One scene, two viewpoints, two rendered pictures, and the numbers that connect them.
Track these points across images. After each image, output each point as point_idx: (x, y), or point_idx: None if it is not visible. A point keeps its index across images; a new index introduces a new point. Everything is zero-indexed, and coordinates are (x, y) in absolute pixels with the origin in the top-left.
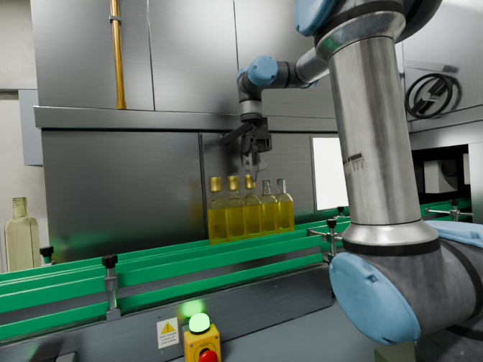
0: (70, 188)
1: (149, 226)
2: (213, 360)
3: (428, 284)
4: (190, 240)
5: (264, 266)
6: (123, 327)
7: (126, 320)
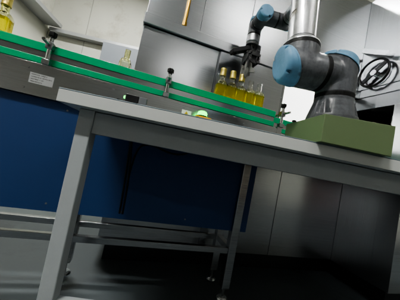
0: (149, 57)
1: None
2: None
3: (309, 51)
4: None
5: (240, 112)
6: (168, 103)
7: (169, 100)
